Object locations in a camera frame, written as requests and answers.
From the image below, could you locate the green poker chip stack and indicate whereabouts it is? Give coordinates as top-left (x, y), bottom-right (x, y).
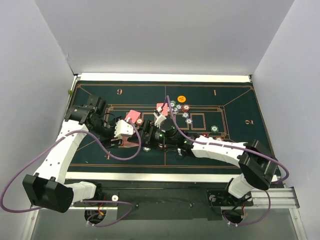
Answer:
top-left (143, 147), bottom-right (151, 152)

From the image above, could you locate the blue chip mid table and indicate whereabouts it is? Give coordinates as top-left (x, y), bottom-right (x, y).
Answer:
top-left (182, 112), bottom-right (189, 119)
top-left (185, 118), bottom-right (193, 125)

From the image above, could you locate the red chip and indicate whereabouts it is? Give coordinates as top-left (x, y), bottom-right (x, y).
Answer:
top-left (182, 104), bottom-right (190, 112)

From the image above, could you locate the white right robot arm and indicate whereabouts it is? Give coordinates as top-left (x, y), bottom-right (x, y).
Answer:
top-left (136, 118), bottom-right (277, 205)

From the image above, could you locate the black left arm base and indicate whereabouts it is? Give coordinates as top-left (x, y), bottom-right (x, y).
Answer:
top-left (73, 188), bottom-right (120, 207)

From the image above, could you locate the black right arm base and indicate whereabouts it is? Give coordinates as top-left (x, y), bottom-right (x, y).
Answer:
top-left (206, 189), bottom-right (254, 207)

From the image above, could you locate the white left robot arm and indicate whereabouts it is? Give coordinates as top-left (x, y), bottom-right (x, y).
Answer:
top-left (22, 95), bottom-right (122, 213)

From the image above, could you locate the green poker table mat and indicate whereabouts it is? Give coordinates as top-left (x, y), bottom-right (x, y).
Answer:
top-left (68, 80), bottom-right (271, 175)

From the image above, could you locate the orange dealer button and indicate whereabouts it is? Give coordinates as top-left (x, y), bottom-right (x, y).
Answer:
top-left (177, 95), bottom-right (187, 103)

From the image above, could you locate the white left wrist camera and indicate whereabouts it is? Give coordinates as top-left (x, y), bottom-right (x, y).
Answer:
top-left (114, 119), bottom-right (134, 138)

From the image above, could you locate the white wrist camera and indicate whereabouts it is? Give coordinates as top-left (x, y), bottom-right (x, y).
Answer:
top-left (114, 119), bottom-right (134, 138)
top-left (153, 107), bottom-right (167, 128)

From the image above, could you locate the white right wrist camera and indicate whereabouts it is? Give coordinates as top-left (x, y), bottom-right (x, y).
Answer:
top-left (153, 107), bottom-right (167, 128)

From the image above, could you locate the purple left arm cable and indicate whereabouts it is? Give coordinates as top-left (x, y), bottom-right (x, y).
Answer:
top-left (0, 121), bottom-right (143, 227)

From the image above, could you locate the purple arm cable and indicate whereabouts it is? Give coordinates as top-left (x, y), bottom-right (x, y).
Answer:
top-left (0, 121), bottom-right (143, 227)
top-left (164, 94), bottom-right (290, 227)

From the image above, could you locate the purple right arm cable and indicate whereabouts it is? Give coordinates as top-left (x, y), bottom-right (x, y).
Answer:
top-left (164, 94), bottom-right (290, 227)

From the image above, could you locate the aluminium frame rail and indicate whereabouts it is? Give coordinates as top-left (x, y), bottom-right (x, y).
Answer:
top-left (22, 188), bottom-right (306, 240)

